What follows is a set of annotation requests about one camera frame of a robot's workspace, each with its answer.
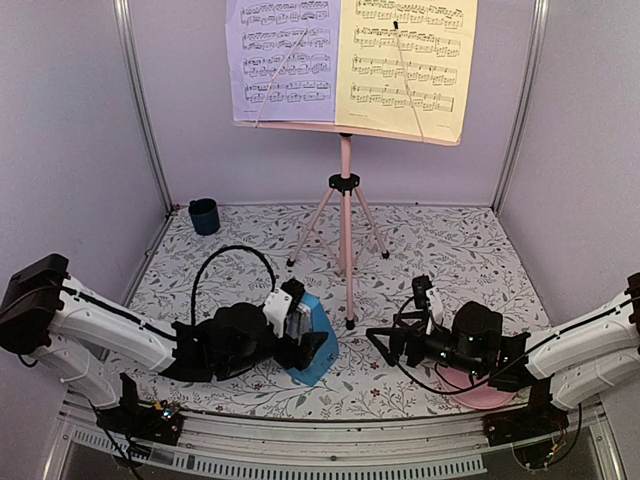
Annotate yellow sheet music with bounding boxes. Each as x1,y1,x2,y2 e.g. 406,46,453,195
335,0,479,145

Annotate left aluminium frame post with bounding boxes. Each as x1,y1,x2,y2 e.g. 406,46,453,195
113,0,174,216

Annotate pink plate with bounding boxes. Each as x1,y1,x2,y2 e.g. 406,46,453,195
438,366,516,410

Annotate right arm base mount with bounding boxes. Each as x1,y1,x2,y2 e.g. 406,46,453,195
482,403,569,446

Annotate purple sheet music paper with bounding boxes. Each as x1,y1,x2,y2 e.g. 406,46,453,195
225,0,341,123

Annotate right black cable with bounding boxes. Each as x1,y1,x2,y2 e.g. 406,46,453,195
392,294,551,399

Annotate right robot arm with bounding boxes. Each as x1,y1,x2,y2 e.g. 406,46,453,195
366,275,639,436

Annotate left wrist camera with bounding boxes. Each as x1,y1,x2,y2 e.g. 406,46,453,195
262,278,305,338

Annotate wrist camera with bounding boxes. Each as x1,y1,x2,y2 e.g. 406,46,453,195
262,278,305,338
411,275,444,335

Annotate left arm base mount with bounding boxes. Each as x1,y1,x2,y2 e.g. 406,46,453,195
96,400,184,446

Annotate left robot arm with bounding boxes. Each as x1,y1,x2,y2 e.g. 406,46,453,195
1,254,338,434

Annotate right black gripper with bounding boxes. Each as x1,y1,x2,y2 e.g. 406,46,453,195
366,311,485,377

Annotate front aluminium rail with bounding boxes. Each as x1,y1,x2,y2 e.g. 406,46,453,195
45,397,625,479

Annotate blue metronome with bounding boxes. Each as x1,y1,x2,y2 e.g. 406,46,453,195
286,293,339,386

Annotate dark blue cup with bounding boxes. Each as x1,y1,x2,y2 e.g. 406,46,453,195
188,198,220,236

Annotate left black cable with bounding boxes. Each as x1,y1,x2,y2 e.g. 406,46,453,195
189,244,279,331

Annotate pink music stand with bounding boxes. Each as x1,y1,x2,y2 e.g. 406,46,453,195
233,120,460,330

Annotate black cable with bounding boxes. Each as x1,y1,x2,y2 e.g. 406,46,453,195
392,294,551,399
189,244,279,331

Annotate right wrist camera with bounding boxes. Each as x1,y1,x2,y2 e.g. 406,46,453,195
411,275,444,335

